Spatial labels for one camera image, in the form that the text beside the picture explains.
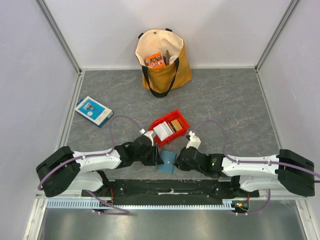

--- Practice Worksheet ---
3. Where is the blue leather card holder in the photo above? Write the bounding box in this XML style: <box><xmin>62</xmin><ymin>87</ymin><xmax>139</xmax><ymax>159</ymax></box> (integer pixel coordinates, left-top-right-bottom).
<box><xmin>156</xmin><ymin>150</ymin><xmax>177</xmax><ymax>174</ymax></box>

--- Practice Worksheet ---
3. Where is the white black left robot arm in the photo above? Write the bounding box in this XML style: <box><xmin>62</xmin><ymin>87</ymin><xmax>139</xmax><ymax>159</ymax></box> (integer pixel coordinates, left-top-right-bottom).
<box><xmin>36</xmin><ymin>133</ymin><xmax>164</xmax><ymax>198</ymax></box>

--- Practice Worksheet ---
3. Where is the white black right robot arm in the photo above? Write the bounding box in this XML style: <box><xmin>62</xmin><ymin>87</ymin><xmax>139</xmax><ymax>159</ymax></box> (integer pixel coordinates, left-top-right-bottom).
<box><xmin>174</xmin><ymin>147</ymin><xmax>315</xmax><ymax>197</ymax></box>

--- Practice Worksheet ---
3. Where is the stack of white cards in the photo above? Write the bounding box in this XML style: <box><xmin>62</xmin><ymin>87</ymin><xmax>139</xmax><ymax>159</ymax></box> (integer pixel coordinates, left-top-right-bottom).
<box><xmin>153</xmin><ymin>121</ymin><xmax>174</xmax><ymax>142</ymax></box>

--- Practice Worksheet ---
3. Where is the gold card in bin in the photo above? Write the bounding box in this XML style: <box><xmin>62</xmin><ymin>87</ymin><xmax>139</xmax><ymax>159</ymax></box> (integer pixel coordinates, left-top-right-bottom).
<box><xmin>169</xmin><ymin>119</ymin><xmax>183</xmax><ymax>133</ymax></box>

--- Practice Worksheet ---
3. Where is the red plastic bin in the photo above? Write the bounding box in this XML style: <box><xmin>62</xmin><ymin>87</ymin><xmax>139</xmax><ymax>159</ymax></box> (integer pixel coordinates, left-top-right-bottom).
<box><xmin>148</xmin><ymin>109</ymin><xmax>190</xmax><ymax>147</ymax></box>

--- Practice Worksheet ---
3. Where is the blue white razor box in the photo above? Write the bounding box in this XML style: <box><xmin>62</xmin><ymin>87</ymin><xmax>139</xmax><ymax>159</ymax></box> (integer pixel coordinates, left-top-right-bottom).
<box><xmin>74</xmin><ymin>96</ymin><xmax>114</xmax><ymax>128</ymax></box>

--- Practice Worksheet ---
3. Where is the brown tote bag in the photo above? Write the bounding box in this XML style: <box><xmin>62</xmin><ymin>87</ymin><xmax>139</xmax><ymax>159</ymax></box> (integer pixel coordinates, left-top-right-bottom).
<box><xmin>135</xmin><ymin>28</ymin><xmax>192</xmax><ymax>98</ymax></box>

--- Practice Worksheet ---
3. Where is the orange snack packet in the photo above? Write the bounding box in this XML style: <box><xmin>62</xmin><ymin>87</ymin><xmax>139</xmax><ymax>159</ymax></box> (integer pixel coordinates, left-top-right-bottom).
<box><xmin>145</xmin><ymin>52</ymin><xmax>166</xmax><ymax>69</ymax></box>

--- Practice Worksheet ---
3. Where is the brown item in bag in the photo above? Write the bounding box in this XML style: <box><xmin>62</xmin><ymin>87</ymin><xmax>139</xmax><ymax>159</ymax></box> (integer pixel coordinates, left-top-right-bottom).
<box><xmin>165</xmin><ymin>50</ymin><xmax>173</xmax><ymax>66</ymax></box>

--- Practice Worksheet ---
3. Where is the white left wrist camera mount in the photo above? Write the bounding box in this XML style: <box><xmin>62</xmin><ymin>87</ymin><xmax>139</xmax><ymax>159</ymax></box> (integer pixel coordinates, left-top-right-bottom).
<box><xmin>139</xmin><ymin>128</ymin><xmax>156</xmax><ymax>146</ymax></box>

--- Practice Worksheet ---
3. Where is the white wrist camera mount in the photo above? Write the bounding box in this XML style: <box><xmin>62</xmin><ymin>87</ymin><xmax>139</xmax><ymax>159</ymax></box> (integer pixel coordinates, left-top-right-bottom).
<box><xmin>139</xmin><ymin>128</ymin><xmax>156</xmax><ymax>146</ymax></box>
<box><xmin>185</xmin><ymin>130</ymin><xmax>201</xmax><ymax>150</ymax></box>

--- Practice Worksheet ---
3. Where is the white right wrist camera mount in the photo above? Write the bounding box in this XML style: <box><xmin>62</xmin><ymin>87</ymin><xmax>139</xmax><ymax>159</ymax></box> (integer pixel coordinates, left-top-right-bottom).
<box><xmin>185</xmin><ymin>130</ymin><xmax>201</xmax><ymax>150</ymax></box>

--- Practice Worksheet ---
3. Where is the grey slotted cable duct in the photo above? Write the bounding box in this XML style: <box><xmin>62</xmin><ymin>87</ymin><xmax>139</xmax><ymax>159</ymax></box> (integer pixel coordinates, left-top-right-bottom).
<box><xmin>46</xmin><ymin>198</ymin><xmax>235</xmax><ymax>211</ymax></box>

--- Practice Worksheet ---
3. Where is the aluminium frame rail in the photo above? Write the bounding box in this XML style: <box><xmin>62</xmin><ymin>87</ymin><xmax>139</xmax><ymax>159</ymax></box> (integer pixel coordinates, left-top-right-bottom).
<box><xmin>36</xmin><ymin>178</ymin><xmax>309</xmax><ymax>201</ymax></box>

